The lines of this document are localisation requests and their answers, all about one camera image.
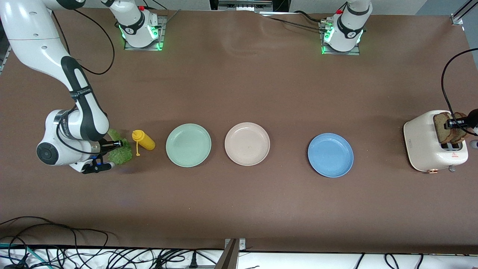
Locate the green plate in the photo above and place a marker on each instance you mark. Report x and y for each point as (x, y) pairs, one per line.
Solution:
(188, 145)

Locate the brown bread slice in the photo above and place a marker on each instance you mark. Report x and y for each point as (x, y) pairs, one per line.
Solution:
(440, 130)
(463, 134)

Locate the black power plug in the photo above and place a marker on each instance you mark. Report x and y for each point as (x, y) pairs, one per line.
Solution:
(193, 259)

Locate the green lettuce leaf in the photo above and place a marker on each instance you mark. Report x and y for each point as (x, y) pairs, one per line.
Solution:
(123, 155)

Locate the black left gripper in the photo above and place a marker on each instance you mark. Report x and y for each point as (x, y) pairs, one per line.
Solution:
(471, 121)

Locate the blue plate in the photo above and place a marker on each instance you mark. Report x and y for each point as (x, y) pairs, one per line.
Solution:
(330, 155)

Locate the aluminium frame profile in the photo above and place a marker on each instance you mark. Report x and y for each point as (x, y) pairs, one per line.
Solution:
(3, 56)
(461, 13)

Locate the beige plate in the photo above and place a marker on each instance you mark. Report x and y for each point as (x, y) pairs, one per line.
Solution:
(247, 144)

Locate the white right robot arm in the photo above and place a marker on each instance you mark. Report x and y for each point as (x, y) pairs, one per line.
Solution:
(33, 37)

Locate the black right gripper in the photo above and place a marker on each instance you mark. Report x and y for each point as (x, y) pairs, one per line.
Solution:
(105, 146)

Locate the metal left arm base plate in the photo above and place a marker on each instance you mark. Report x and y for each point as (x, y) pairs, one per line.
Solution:
(347, 53)

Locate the black device with metal rail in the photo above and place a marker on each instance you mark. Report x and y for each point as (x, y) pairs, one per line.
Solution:
(246, 4)

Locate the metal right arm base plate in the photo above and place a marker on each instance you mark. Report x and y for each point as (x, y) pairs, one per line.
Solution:
(143, 49)

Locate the yellow mustard squeeze bottle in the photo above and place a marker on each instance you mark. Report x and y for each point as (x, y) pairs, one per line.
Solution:
(143, 140)

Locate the grey metal bracket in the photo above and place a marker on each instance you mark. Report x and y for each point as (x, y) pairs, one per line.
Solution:
(229, 257)

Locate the white toaster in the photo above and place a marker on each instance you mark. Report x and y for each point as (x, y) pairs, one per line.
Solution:
(422, 145)

